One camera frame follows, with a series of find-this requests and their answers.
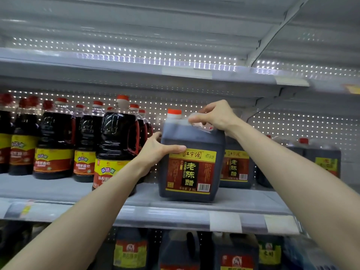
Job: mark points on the person's left hand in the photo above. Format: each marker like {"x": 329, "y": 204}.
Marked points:
{"x": 154, "y": 157}

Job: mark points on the person's right hand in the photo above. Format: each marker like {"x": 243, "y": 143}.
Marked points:
{"x": 220, "y": 116}

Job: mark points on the vinegar jug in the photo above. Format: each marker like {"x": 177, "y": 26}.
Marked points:
{"x": 191, "y": 177}

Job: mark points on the white metal store shelving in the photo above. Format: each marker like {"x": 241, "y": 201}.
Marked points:
{"x": 45, "y": 194}

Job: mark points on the square soy sauce jug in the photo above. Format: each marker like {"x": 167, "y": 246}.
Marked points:
{"x": 235, "y": 258}

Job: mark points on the person's right forearm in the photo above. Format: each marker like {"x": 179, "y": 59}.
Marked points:
{"x": 304, "y": 188}

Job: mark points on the person's left forearm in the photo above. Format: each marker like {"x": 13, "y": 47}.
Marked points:
{"x": 73, "y": 227}

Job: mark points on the row of dark red-capped bottles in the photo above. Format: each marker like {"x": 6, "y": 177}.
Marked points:
{"x": 53, "y": 160}

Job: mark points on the black jug brown gold label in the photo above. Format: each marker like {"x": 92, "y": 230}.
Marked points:
{"x": 236, "y": 166}

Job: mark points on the black jug orange label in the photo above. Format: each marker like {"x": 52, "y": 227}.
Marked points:
{"x": 326, "y": 160}
{"x": 263, "y": 180}

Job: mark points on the dark jug yellow green label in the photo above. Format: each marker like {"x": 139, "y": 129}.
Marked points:
{"x": 270, "y": 253}

